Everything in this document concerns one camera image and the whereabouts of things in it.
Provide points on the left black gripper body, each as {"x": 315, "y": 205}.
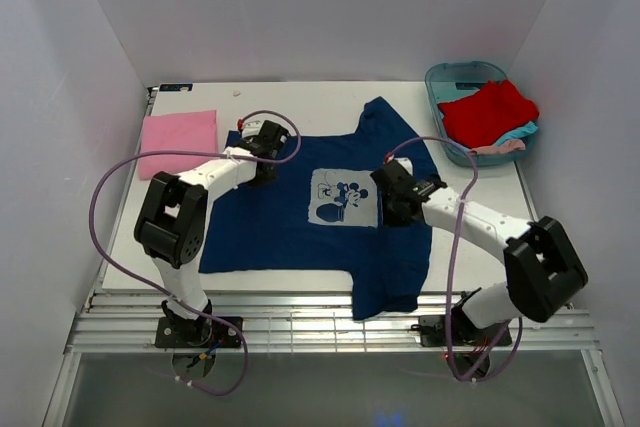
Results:
{"x": 264, "y": 178}

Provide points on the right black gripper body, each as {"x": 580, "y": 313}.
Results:
{"x": 390, "y": 215}

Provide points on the blue mickey t-shirt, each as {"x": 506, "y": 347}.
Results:
{"x": 323, "y": 212}

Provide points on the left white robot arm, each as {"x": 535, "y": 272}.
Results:
{"x": 173, "y": 220}

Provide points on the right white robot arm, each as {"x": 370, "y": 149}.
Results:
{"x": 543, "y": 270}

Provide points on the folded pink t-shirt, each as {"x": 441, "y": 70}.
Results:
{"x": 191, "y": 131}

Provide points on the blue label sticker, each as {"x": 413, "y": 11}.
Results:
{"x": 182, "y": 87}

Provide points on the red t-shirt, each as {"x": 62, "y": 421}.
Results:
{"x": 481, "y": 118}

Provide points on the light pink t-shirt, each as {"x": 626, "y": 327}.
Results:
{"x": 508, "y": 147}

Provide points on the teal plastic basket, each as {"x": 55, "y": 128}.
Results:
{"x": 447, "y": 82}

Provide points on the light blue t-shirt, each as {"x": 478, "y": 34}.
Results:
{"x": 521, "y": 132}

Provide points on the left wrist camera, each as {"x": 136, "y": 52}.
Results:
{"x": 249, "y": 128}

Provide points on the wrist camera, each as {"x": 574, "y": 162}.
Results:
{"x": 405, "y": 162}
{"x": 249, "y": 128}

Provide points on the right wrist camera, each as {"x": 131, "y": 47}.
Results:
{"x": 405, "y": 162}

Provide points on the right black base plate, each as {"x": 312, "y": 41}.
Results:
{"x": 431, "y": 331}

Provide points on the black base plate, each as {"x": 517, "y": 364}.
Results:
{"x": 431, "y": 331}
{"x": 206, "y": 334}

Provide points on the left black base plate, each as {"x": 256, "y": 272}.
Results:
{"x": 206, "y": 334}

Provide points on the aluminium frame rail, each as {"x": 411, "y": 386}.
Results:
{"x": 124, "y": 322}

